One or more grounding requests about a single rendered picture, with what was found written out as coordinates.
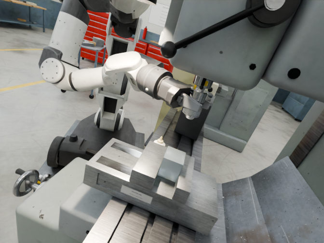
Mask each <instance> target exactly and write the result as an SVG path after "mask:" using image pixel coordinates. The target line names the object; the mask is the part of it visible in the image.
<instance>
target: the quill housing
mask: <svg viewBox="0 0 324 243"><path fill-rule="evenodd" d="M246 1H247V0H184V1H183V4H182V8H181V11H180V15H179V18H178V22H177V25H176V28H175V32H174V36H173V39H172V42H173V43H176V42H178V41H180V40H182V39H184V38H186V37H189V36H191V35H193V34H195V33H197V32H199V31H201V30H203V29H205V28H207V27H209V26H212V25H214V24H216V23H218V22H220V21H222V20H224V19H226V18H228V17H230V16H232V15H235V14H237V13H239V12H241V11H243V10H245V7H246ZM301 1H302V0H300V3H301ZM300 3H299V5H300ZM299 5H298V7H299ZM298 7H297V9H298ZM297 9H296V11H297ZM296 11H295V12H294V13H293V15H292V16H291V17H290V18H289V19H287V20H286V21H285V22H283V23H281V24H279V25H277V26H274V27H269V28H260V27H256V26H254V25H253V24H252V23H251V22H250V21H249V20H248V18H245V19H243V20H241V21H239V22H236V23H234V24H232V25H230V26H228V27H226V28H223V29H221V30H219V31H217V32H215V33H213V34H210V35H208V36H206V37H204V38H202V39H200V40H197V41H195V42H193V43H191V44H189V45H187V46H184V47H182V48H180V49H178V50H177V52H176V55H175V56H174V57H173V58H170V59H169V61H170V63H171V65H172V66H173V67H175V68H177V69H179V70H182V71H185V72H188V73H191V74H194V75H197V76H200V77H203V78H206V79H209V80H212V81H215V82H218V83H221V84H223V85H226V86H229V87H232V88H235V89H238V90H243V91H247V90H251V89H253V88H254V87H256V86H257V84H258V83H259V82H260V80H261V78H262V76H263V74H264V72H265V70H266V68H267V66H268V64H269V62H270V61H271V59H272V57H273V55H274V53H275V51H276V49H277V47H278V45H279V43H280V41H281V40H282V38H283V36H284V34H285V32H286V30H287V28H288V26H289V24H290V22H291V20H292V18H293V17H294V15H295V13H296Z"/></svg>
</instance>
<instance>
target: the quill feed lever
mask: <svg viewBox="0 0 324 243"><path fill-rule="evenodd" d="M299 3H300V0H247V1H246V7H245V10H243V11H241V12H239V13H237V14H235V15H232V16H230V17H228V18H226V19H224V20H222V21H220V22H218V23H216V24H214V25H212V26H209V27H207V28H205V29H203V30H201V31H199V32H197V33H195V34H193V35H191V36H189V37H186V38H184V39H182V40H180V41H178V42H176V43H173V42H172V41H166V42H164V43H163V44H162V45H161V54H162V56H163V57H164V58H167V59H170V58H173V57H174V56H175V55H176V52H177V50H178V49H180V48H182V47H184V46H187V45H189V44H191V43H193V42H195V41H197V40H200V39H202V38H204V37H206V36H208V35H210V34H213V33H215V32H217V31H219V30H221V29H223V28H226V27H228V26H230V25H232V24H234V23H236V22H239V21H241V20H243V19H245V18H248V20H249V21H250V22H251V23H252V24H253V25H254V26H256V27H260V28H269V27H274V26H277V25H279V24H281V23H283V22H285V21H286V20H287V19H289V18H290V17H291V16H292V15H293V13H294V12H295V11H296V9H297V7H298V5H299Z"/></svg>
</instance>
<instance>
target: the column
mask: <svg viewBox="0 0 324 243"><path fill-rule="evenodd" d="M286 156H288V157H289V159H290V160H291V161H292V163H293V164H294V166H295V167H296V168H297V170H298V171H299V172H300V174H301V175H302V177H303V178H304V179H305V181H306V182H307V184H308V185H309V187H310V188H311V189H312V191H313V192H314V194H315V195H316V197H317V198H318V199H319V201H320V202H321V204H322V205H323V206H324V103H323V102H320V101H317V100H316V101H315V103H314V104H313V106H312V107H311V108H310V110H309V112H308V113H307V114H306V116H305V117H304V119H303V120H302V122H301V123H300V125H299V126H298V128H297V129H296V130H295V132H294V133H293V135H292V136H291V137H290V139H289V140H288V142H287V143H286V145H285V146H284V148H283V149H282V151H281V152H280V154H279V155H278V157H277V158H276V160H275V161H274V162H273V164H274V163H276V162H277V161H279V160H281V159H283V158H284V157H286Z"/></svg>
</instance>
